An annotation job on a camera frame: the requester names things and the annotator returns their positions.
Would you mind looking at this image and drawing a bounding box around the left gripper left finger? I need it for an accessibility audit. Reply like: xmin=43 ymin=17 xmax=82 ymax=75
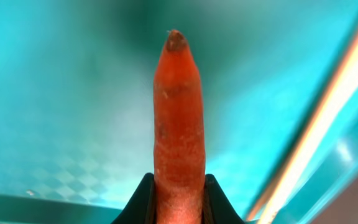
xmin=111 ymin=173 xmax=156 ymax=224

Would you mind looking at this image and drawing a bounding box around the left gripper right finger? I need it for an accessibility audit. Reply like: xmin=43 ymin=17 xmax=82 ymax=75
xmin=203 ymin=174 xmax=244 ymax=224

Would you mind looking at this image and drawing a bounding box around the orange carrot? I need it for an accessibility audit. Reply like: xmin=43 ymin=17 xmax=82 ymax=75
xmin=154 ymin=30 xmax=206 ymax=223

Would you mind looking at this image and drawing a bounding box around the teal plastic tray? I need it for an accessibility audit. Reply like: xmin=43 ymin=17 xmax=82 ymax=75
xmin=0 ymin=0 xmax=358 ymax=223

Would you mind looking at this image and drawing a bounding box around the left wooden chopstick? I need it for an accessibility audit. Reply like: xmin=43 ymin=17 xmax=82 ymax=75
xmin=245 ymin=28 xmax=358 ymax=223

